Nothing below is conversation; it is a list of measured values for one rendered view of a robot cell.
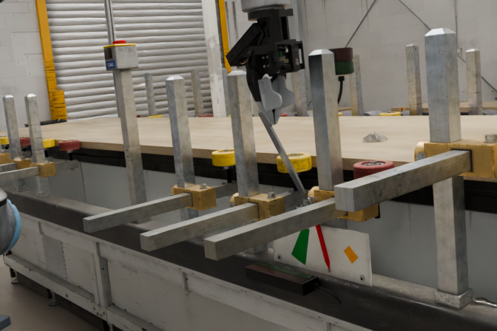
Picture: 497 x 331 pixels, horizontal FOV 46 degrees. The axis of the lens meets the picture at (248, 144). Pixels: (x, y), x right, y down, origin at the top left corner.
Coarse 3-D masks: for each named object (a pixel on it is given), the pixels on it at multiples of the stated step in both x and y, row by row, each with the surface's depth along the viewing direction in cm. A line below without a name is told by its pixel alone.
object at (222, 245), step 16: (304, 208) 103; (320, 208) 103; (256, 224) 96; (272, 224) 96; (288, 224) 98; (304, 224) 100; (208, 240) 89; (224, 240) 89; (240, 240) 91; (256, 240) 93; (272, 240) 96; (208, 256) 90; (224, 256) 89
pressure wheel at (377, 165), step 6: (360, 162) 118; (366, 162) 117; (372, 162) 114; (378, 162) 117; (384, 162) 116; (390, 162) 114; (354, 168) 114; (360, 168) 113; (366, 168) 112; (372, 168) 111; (378, 168) 111; (384, 168) 111; (354, 174) 115; (360, 174) 113; (366, 174) 112; (378, 216) 116
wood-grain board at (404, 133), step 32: (64, 128) 318; (96, 128) 294; (160, 128) 256; (192, 128) 241; (224, 128) 227; (256, 128) 215; (288, 128) 204; (352, 128) 185; (384, 128) 177; (416, 128) 169; (480, 128) 156; (352, 160) 128
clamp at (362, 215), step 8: (312, 192) 115; (320, 192) 112; (328, 192) 110; (320, 200) 112; (368, 208) 106; (376, 208) 108; (344, 216) 108; (352, 216) 107; (360, 216) 105; (368, 216) 106
